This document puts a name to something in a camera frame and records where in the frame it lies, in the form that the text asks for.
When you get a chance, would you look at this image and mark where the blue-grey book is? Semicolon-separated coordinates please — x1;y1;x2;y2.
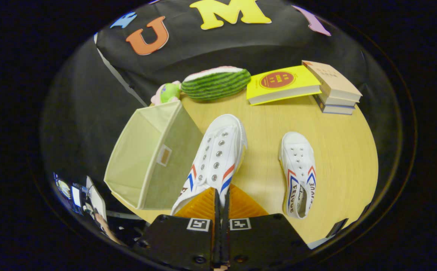
314;94;355;115

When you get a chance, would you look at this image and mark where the white-edged book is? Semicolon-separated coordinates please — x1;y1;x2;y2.
318;92;357;107

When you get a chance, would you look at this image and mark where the beige fabric storage box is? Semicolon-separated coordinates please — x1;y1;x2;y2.
104;100;204;210

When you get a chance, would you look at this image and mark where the thick beige book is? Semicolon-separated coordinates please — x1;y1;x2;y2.
302;60;363;102

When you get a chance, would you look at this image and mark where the black table bracket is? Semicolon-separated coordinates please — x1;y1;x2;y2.
326;218;349;238

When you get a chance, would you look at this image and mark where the watermelon slice plush toy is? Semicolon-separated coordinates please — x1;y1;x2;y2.
181;66;252;100

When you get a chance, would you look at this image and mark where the black backdrop cloth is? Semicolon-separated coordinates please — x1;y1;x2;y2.
40;0;405;226

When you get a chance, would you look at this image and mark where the white flat panel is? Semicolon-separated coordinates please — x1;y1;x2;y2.
86;176;107;222

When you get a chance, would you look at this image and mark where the yellow book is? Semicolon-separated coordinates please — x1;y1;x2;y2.
246;65;322;106

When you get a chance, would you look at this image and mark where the pink star plush toy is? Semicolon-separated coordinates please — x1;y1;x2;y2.
150;81;182;106

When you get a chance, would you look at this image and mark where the white canvas shoe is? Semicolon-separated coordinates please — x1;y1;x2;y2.
279;131;317;219
170;114;247;216

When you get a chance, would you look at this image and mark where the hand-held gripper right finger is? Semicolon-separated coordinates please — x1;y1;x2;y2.
222;184;312;269

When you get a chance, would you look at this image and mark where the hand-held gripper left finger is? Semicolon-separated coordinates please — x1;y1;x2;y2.
133;187;221;271

